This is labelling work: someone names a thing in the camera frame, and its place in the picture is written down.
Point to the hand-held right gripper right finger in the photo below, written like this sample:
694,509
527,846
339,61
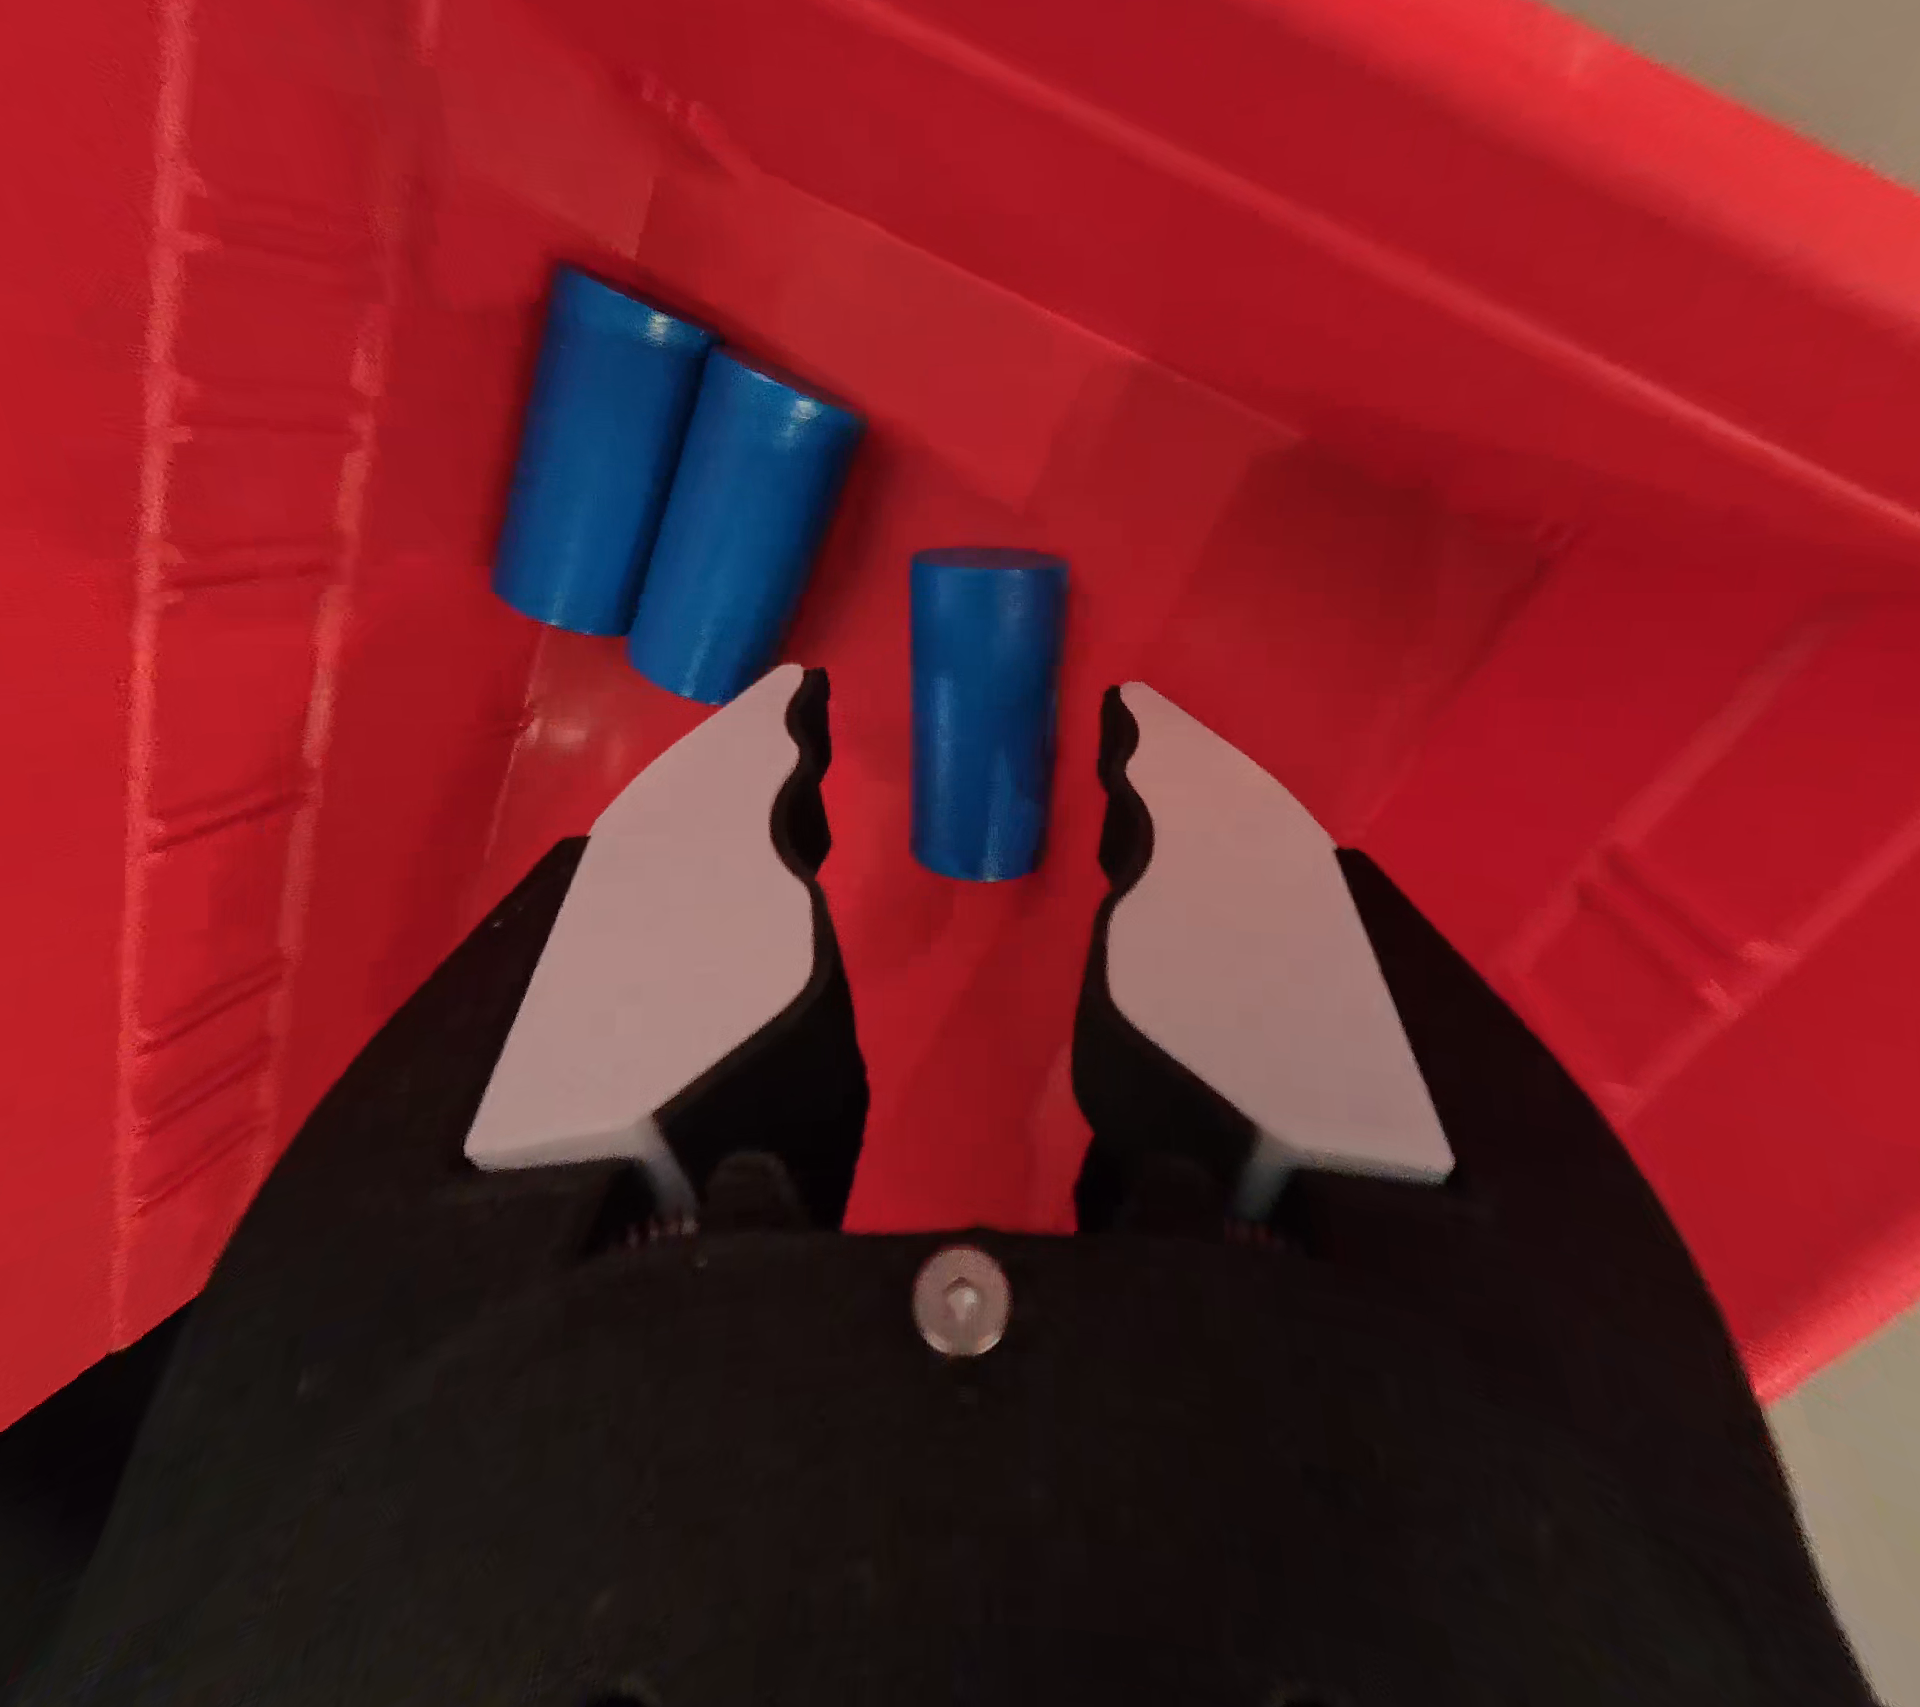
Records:
1261,972

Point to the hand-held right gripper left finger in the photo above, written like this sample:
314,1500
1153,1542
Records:
660,942

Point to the blue cylinder block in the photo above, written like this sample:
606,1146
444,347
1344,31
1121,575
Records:
592,463
742,539
983,718

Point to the red plastic bin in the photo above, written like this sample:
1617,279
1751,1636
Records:
1201,237

